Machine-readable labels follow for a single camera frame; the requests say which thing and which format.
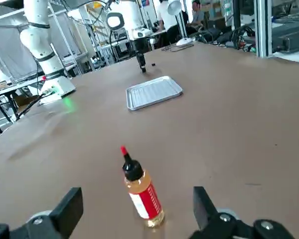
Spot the person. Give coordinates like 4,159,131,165
188,0,206,28
156,0,181,49

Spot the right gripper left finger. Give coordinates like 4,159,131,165
0,186,84,239

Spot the ribbed silver metal tray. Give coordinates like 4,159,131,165
126,76,184,112

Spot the black-legged side table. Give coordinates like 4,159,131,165
0,82,44,135

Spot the black lamp cable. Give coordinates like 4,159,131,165
161,42,194,53

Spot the tangled cable bundle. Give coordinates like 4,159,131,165
196,24,257,53

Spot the white desk lamp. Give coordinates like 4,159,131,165
166,0,194,47

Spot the black left base cable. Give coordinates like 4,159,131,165
14,91,55,122

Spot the black-rimmed ring light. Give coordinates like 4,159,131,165
105,11,126,63

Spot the aluminium frame post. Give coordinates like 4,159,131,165
254,0,274,58

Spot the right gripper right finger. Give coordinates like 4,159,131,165
189,186,299,239

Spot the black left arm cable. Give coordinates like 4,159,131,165
34,56,47,84

